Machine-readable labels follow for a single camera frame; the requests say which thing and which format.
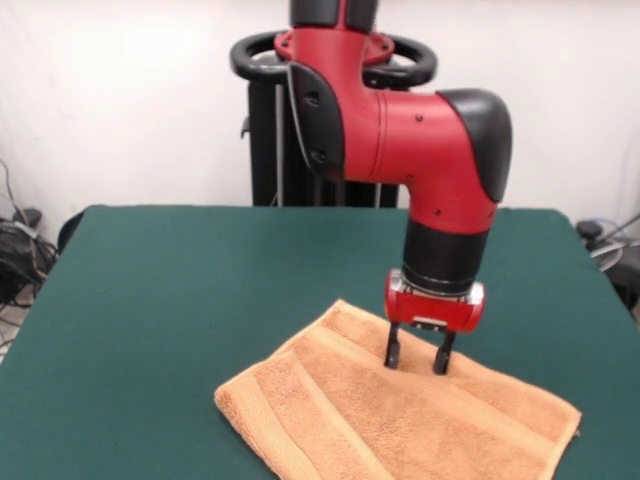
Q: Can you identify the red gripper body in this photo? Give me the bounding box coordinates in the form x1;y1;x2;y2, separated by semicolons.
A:
383;269;487;335

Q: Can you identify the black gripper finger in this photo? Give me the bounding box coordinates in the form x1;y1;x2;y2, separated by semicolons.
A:
383;321;403;370
432;330;458;376

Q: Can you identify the tan terry towel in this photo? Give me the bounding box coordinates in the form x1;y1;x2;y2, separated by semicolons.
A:
214;298;584;480

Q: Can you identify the black bulky object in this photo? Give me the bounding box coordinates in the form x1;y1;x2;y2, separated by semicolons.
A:
607;259;640;321

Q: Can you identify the dark green table cloth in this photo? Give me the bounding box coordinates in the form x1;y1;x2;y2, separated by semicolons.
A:
0;204;640;480

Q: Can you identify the black rounded object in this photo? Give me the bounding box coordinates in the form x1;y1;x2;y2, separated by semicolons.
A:
57;203;106;252

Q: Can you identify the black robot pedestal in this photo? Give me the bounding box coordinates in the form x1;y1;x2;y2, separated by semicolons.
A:
229;29;439;209

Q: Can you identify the black cable bundle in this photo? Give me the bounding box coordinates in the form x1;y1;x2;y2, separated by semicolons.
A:
0;159;61;309

